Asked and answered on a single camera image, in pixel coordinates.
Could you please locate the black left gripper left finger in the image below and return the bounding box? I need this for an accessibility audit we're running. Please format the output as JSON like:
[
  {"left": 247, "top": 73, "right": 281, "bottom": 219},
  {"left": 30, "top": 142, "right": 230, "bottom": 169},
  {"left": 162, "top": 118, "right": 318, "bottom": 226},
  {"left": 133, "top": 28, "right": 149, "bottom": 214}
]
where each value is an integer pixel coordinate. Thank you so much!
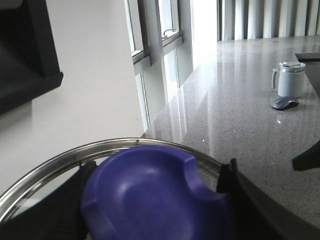
[{"left": 0, "top": 161, "right": 97, "bottom": 240}]

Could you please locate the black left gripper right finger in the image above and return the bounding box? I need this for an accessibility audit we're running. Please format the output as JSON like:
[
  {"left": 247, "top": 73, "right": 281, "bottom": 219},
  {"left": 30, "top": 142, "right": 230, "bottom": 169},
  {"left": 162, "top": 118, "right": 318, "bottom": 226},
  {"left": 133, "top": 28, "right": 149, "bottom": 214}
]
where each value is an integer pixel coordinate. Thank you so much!
[{"left": 216, "top": 159, "right": 320, "bottom": 240}]

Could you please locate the grey computer mouse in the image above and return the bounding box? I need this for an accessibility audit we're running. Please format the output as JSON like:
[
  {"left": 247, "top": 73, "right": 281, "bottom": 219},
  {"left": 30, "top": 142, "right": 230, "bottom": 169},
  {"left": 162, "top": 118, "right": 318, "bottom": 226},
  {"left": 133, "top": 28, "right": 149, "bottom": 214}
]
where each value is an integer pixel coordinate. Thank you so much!
[{"left": 271, "top": 96, "right": 300, "bottom": 111}]

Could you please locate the light blue lidded mug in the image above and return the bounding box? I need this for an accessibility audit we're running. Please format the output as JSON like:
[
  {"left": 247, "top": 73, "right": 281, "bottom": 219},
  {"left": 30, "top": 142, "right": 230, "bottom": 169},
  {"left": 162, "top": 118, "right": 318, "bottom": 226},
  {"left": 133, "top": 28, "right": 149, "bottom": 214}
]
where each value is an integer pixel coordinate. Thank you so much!
[{"left": 271, "top": 61, "right": 306, "bottom": 98}]

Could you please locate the black glass stove top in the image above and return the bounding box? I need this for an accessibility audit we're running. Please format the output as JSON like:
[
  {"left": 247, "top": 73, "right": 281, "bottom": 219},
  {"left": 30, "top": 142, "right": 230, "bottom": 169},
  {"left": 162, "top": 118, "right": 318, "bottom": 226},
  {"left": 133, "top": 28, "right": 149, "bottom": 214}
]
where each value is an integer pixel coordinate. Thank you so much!
[{"left": 291, "top": 51, "right": 320, "bottom": 172}]

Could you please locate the grey striped curtain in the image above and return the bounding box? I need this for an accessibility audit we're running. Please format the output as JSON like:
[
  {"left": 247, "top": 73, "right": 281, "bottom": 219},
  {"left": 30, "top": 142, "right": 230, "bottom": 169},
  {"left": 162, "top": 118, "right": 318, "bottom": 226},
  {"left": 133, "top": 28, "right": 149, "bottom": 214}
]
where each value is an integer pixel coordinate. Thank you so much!
[{"left": 217, "top": 0, "right": 320, "bottom": 41}]

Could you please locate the black wall cabinet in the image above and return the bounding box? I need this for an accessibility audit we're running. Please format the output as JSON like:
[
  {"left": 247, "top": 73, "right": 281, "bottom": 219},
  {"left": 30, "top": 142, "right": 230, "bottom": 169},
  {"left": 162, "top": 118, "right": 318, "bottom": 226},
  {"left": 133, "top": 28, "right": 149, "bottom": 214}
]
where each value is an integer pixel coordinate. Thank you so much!
[{"left": 0, "top": 0, "right": 63, "bottom": 114}]

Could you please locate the grey window frame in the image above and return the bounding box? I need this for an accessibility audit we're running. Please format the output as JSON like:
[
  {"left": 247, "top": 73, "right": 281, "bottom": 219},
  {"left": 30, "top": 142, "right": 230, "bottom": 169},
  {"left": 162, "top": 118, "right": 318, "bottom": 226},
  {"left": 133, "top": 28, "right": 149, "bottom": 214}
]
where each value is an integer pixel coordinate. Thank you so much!
[{"left": 124, "top": 0, "right": 193, "bottom": 130}]

